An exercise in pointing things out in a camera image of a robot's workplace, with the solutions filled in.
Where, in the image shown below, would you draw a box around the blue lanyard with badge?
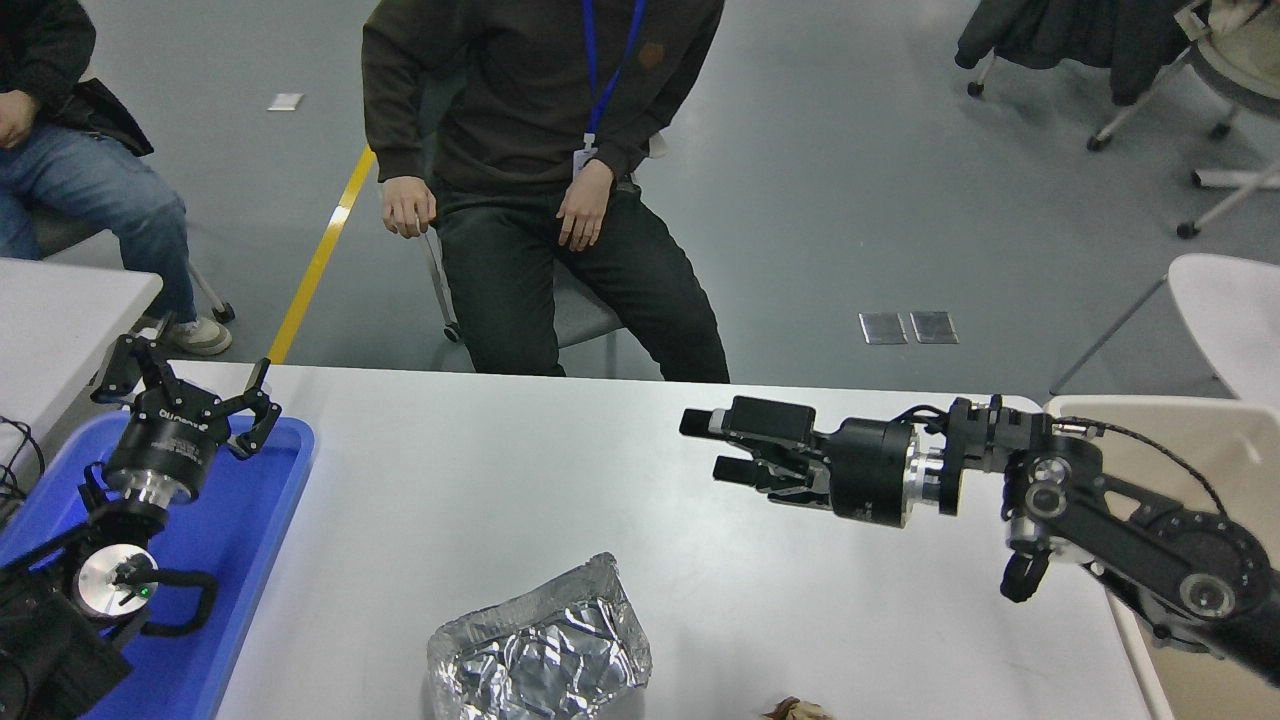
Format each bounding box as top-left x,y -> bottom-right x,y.
573,0 -> 648,179

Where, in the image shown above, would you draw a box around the person's hand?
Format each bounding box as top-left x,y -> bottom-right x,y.
0,90 -> 39,151

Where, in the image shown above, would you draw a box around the black cables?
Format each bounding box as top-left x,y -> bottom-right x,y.
0,415 -> 46,526

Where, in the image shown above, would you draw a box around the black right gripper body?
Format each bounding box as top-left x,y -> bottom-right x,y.
825,418 -> 916,527

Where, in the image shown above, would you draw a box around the yellow floor tape line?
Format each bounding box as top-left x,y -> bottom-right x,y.
267,145 -> 378,364

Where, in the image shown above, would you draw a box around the white side table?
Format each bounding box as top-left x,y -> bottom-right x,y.
0,258 -> 164,471

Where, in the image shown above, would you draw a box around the silver foil tray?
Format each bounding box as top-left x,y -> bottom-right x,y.
427,552 -> 653,720

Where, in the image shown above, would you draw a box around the large pale plastic bin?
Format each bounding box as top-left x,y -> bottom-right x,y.
1045,395 -> 1280,720

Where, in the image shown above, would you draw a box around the person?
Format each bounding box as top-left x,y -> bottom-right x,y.
361,0 -> 731,384
0,0 -> 234,356

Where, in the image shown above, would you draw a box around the person's left hand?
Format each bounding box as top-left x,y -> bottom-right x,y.
556,160 -> 616,252

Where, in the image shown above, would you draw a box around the dark jacket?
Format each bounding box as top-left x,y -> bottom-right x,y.
953,0 -> 1216,105

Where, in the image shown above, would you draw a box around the person's right hand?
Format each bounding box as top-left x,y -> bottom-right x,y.
381,177 -> 438,239

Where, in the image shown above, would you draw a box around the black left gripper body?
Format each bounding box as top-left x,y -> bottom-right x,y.
103,385 -> 234,496

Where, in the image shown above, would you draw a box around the blue plastic tray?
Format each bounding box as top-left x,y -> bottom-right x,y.
0,410 -> 316,720

